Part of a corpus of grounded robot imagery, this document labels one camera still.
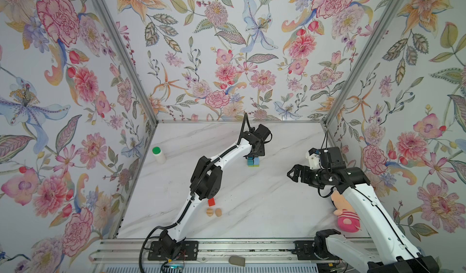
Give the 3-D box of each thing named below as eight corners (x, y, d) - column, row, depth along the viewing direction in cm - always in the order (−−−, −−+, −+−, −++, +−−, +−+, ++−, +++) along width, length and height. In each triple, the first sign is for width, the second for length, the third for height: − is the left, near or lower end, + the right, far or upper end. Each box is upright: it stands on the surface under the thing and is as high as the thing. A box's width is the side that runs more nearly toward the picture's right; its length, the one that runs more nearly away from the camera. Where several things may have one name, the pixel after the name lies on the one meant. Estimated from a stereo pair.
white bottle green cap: (156, 164, 102) (150, 154, 95) (158, 156, 106) (153, 146, 99) (164, 164, 102) (159, 154, 95) (166, 156, 106) (162, 146, 99)
